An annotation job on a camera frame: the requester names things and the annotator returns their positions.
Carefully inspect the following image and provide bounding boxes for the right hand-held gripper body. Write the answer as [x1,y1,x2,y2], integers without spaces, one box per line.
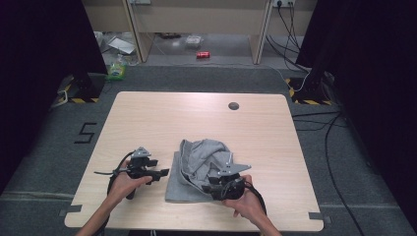
[209,162,253,202]

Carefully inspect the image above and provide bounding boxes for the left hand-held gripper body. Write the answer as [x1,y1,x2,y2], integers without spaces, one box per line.
[126,147,159,201]

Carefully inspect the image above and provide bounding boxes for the grey hoodie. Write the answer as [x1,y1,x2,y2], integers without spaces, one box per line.
[164,139,235,204]

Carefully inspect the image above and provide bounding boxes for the person's right hand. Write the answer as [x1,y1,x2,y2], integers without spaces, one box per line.
[222,174,267,227]

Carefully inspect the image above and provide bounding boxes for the person's left hand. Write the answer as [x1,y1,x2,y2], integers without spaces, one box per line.
[107,160,153,205]

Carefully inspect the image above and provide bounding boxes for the grey tape strip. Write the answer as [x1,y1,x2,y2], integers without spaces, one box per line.
[58,204,84,217]
[308,211,332,225]

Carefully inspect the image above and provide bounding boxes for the black stand base striped tape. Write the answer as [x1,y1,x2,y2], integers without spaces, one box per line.
[284,70,334,106]
[56,73,106,104]

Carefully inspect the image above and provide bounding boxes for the green packet on floor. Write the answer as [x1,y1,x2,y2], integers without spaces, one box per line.
[106,53,128,82]

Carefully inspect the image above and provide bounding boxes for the grey sheet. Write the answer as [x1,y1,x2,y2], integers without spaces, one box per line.
[107,36,137,55]

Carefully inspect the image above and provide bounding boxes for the clear plastic container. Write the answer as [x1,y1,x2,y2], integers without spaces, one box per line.
[184,34,204,47]

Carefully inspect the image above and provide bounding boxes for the black curtain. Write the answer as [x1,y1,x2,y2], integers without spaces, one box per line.
[295,0,417,227]
[0,0,108,195]

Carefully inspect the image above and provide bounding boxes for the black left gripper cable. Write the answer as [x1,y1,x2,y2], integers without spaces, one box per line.
[93,149,136,198]

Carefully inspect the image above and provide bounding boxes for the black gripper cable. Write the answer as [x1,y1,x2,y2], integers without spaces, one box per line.
[242,180,268,216]
[93,149,136,198]

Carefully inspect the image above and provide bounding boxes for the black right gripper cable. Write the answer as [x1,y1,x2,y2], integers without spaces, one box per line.
[242,180,268,216]

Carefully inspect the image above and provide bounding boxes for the black floor cables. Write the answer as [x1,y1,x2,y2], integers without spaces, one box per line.
[290,110,366,236]

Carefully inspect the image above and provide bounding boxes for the white floor cable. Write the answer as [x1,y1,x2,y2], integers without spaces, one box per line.
[259,62,311,93]

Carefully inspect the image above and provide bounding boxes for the black socket cables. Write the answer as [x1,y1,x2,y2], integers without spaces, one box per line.
[265,3,311,74]

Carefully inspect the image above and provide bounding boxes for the white wall socket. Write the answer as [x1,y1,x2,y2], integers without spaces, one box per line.
[272,0,296,9]

